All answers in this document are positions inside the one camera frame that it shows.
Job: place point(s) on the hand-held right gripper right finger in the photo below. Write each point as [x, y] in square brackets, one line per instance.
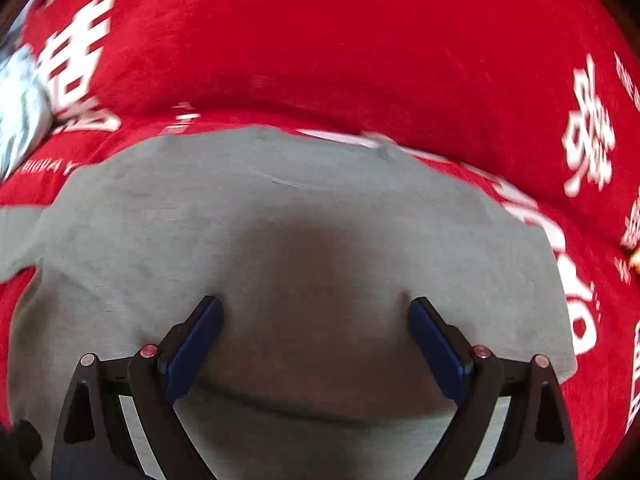
[437, 342]

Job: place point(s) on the white green patterned cloth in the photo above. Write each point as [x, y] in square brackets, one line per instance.
[20, 105]

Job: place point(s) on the red printed sofa cover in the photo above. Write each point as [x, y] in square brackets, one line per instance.
[350, 40]

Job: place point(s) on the yellow red printed cushion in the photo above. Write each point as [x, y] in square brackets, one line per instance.
[634, 255]

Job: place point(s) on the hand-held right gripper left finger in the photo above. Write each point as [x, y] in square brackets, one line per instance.
[195, 340]

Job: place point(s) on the grey small garment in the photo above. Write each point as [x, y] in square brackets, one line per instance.
[310, 230]

